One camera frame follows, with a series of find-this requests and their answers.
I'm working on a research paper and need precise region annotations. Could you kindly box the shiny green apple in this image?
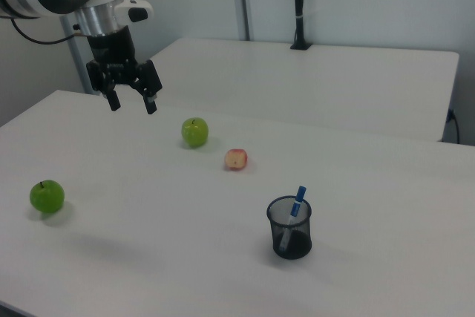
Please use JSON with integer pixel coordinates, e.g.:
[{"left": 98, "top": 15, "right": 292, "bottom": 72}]
[{"left": 180, "top": 117, "right": 209, "bottom": 148}]

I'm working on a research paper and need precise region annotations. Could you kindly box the blue white marker pen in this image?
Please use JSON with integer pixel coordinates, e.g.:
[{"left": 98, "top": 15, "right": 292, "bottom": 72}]
[{"left": 278, "top": 186, "right": 307, "bottom": 253}]

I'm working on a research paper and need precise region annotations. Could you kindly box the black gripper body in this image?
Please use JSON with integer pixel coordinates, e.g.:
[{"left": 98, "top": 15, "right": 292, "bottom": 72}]
[{"left": 87, "top": 26, "right": 140, "bottom": 90}]

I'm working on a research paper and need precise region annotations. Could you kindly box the white table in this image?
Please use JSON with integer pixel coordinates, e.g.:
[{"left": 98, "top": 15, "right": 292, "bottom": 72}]
[{"left": 148, "top": 37, "right": 460, "bottom": 143}]

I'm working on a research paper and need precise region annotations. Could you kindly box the black pole stand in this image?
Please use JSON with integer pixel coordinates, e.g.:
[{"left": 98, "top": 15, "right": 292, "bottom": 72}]
[{"left": 289, "top": 0, "right": 312, "bottom": 51}]

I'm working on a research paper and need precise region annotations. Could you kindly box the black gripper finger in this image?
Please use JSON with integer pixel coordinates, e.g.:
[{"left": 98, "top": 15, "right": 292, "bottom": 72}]
[
  {"left": 131, "top": 59, "right": 164, "bottom": 116},
  {"left": 85, "top": 60, "right": 121, "bottom": 112}
]

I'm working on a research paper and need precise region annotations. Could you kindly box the black mesh pen cup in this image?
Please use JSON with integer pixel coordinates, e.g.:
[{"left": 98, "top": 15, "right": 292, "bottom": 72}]
[{"left": 266, "top": 195, "right": 313, "bottom": 261}]

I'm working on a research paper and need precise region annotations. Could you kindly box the red half apple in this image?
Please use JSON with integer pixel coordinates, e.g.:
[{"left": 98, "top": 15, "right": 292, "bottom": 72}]
[{"left": 223, "top": 148, "right": 249, "bottom": 171}]

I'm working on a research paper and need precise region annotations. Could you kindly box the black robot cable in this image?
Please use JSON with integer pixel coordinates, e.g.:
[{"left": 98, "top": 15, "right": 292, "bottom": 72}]
[{"left": 10, "top": 18, "right": 90, "bottom": 45}]

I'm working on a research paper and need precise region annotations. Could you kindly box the black wall cable with plug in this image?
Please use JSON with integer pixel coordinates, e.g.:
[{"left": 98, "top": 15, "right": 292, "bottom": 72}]
[{"left": 447, "top": 108, "right": 461, "bottom": 144}]

